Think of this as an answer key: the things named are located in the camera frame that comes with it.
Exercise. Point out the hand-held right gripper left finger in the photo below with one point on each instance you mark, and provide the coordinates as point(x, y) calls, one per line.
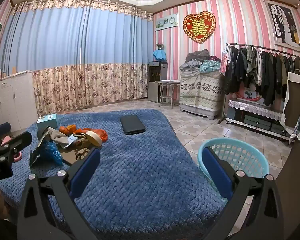
point(86, 172)

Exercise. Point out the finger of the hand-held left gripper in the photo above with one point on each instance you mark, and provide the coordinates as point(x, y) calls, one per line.
point(17, 141)
point(0, 128)

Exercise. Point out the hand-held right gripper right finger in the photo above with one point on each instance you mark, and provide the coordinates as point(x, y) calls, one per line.
point(216, 172)

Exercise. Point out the light blue plastic basket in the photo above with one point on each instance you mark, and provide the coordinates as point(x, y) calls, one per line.
point(240, 152)

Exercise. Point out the orange peel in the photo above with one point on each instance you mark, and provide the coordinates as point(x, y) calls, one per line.
point(66, 129)
point(102, 135)
point(81, 130)

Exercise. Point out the pink plastic object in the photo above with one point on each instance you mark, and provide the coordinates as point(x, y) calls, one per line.
point(7, 140)

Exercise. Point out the dark plastic wrapper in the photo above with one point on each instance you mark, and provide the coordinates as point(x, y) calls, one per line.
point(35, 157)

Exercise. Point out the brown cardboard piece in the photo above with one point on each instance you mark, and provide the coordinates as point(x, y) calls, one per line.
point(67, 156)

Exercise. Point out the brown crumpled paper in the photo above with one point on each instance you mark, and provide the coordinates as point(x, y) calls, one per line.
point(82, 142)

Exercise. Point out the white cabinet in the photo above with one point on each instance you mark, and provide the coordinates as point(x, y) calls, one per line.
point(12, 97)

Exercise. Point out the blue plastic bag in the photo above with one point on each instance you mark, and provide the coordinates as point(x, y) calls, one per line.
point(50, 152)

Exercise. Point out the white paper slip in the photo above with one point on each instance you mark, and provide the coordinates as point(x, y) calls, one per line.
point(71, 139)

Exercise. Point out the teal tissue box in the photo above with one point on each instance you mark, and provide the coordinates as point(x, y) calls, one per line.
point(48, 122)

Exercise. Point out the beige tape roll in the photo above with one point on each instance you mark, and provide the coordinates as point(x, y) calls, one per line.
point(95, 136)

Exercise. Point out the beige crumpled cloth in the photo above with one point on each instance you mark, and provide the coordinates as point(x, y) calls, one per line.
point(55, 135)

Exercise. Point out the blue knitted blanket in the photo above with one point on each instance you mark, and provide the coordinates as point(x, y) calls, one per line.
point(140, 180)

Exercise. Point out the low dark cabinet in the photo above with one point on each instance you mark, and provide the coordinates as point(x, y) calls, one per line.
point(252, 123)

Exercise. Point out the metal clothes rack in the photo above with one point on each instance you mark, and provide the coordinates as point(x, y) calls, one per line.
point(223, 110)

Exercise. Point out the white lace cloth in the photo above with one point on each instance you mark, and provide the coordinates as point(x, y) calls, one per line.
point(252, 108)

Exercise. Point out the white printed box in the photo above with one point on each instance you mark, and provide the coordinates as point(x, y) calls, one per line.
point(251, 95)

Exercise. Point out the patterned beige cover cloth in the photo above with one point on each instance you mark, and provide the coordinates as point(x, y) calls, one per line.
point(202, 87)

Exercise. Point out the small metal table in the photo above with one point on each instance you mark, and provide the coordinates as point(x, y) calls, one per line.
point(168, 81)

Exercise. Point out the brown white-edged covered board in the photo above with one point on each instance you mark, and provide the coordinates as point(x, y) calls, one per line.
point(295, 100)

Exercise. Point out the blue floral curtain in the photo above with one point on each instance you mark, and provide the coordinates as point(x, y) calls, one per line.
point(65, 42)

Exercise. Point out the pink printed bag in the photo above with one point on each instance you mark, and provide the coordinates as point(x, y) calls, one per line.
point(224, 63)

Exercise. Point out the grey water dispenser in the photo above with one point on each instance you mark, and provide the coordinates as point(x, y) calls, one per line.
point(156, 80)

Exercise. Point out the row of hanging clothes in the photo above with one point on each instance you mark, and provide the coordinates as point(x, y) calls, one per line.
point(252, 67)

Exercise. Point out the pile of folded clothes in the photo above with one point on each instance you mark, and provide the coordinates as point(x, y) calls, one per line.
point(200, 61)

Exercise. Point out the blue covered water bottle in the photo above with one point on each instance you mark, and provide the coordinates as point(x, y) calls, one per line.
point(160, 55)

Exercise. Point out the small potted plant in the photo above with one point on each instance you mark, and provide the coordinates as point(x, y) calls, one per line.
point(160, 46)

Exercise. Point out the red heart wall decoration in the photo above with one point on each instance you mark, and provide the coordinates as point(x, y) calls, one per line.
point(199, 27)

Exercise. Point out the landscape wall picture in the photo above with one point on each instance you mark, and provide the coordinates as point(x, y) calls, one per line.
point(166, 22)

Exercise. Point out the black white wall poster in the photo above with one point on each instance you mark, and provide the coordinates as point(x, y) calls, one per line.
point(283, 25)

